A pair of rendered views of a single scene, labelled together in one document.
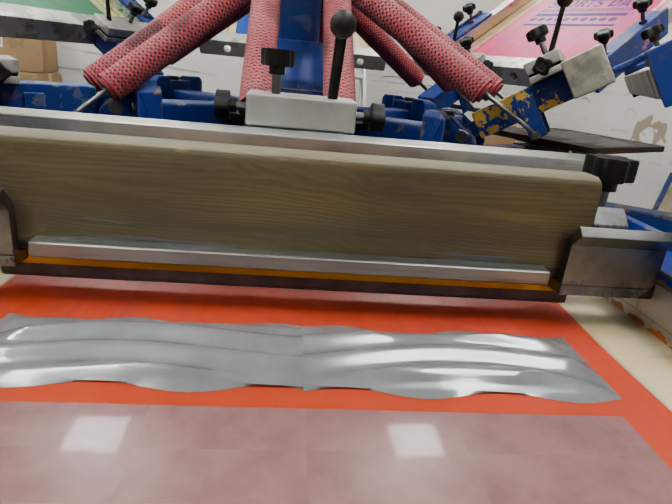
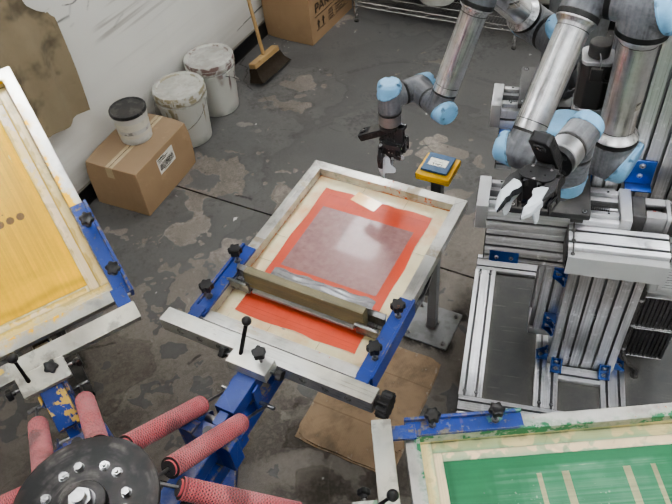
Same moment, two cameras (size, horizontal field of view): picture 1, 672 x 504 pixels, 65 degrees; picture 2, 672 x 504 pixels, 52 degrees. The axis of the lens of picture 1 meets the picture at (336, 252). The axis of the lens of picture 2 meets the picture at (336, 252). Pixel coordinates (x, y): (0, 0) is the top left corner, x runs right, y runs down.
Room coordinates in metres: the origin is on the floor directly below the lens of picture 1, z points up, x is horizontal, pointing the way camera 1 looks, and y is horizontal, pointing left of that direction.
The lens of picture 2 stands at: (1.34, 0.94, 2.61)
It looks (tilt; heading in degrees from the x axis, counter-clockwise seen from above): 46 degrees down; 218
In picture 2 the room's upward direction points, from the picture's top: 6 degrees counter-clockwise
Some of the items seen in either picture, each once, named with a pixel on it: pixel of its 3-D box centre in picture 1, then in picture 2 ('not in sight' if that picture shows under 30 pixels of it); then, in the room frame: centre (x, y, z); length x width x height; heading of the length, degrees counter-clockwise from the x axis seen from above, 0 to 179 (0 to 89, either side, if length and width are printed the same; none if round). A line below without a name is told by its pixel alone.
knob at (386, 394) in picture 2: not in sight; (380, 402); (0.54, 0.40, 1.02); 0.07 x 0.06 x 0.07; 7
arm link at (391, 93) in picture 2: not in sight; (390, 96); (-0.24, -0.02, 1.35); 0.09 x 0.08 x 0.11; 151
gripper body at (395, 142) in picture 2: not in sight; (392, 138); (-0.24, -0.02, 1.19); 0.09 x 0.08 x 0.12; 97
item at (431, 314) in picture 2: not in sight; (434, 254); (-0.44, 0.05, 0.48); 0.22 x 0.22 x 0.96; 7
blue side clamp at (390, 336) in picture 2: not in sight; (386, 342); (0.34, 0.30, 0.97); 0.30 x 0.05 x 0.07; 7
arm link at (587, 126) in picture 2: not in sight; (578, 136); (0.08, 0.64, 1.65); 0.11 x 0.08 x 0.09; 176
